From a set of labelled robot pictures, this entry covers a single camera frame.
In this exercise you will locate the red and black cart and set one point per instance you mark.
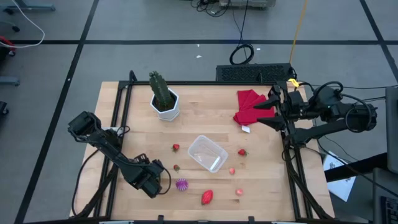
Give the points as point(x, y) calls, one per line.
point(4, 42)

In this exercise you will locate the grey computer case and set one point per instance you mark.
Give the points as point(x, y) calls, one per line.
point(248, 3)

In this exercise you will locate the black bar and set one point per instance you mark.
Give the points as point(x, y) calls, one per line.
point(354, 168)

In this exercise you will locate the white hexagonal plant pot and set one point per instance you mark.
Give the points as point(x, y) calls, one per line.
point(168, 115)

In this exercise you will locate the grey monitor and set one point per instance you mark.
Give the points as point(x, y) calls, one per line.
point(392, 124)

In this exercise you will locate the white paper sheet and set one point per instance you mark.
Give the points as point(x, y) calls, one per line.
point(342, 186)

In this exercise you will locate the black table clamp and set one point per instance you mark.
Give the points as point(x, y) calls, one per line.
point(160, 218)
point(251, 219)

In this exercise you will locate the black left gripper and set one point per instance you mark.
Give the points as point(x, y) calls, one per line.
point(144, 180)

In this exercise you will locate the white paper tag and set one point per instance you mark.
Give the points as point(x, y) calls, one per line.
point(245, 128)

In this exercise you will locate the black keyboard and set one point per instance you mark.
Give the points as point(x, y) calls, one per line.
point(248, 73)
point(390, 211)

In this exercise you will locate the green cactus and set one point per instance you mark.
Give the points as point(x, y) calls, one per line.
point(160, 88)

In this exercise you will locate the small pink toy fruit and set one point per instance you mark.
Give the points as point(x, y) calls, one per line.
point(239, 192)
point(232, 170)

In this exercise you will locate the black aluminium table frame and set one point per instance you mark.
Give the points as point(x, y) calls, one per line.
point(202, 83)

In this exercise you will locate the small red toy strawberry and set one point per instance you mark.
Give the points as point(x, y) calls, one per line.
point(176, 168)
point(175, 147)
point(242, 152)

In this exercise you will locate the red folded cloth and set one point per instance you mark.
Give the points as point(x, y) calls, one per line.
point(248, 105)

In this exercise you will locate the clear plastic container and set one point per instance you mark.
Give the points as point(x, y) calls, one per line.
point(202, 149)

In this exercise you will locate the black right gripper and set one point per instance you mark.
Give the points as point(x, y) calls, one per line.
point(286, 112)

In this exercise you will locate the grey desk foot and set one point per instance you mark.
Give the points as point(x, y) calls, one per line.
point(9, 81)

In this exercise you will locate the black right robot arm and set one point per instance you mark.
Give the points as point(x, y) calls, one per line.
point(339, 109)

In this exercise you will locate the black caster wheel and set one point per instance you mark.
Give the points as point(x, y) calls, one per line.
point(15, 29)

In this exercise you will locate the purple spiky ball toy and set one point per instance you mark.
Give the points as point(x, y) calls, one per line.
point(182, 184)

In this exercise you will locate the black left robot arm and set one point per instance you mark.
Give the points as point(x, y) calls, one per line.
point(105, 144)

